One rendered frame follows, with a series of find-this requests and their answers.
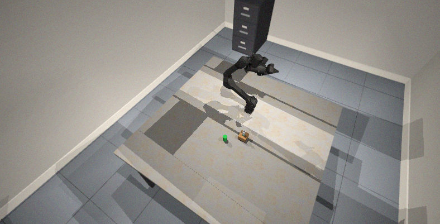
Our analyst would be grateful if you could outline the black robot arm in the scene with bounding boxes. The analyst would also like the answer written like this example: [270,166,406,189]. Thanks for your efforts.
[223,54,268,114]

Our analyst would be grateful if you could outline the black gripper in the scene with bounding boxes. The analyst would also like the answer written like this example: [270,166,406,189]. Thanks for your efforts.
[255,64,279,76]

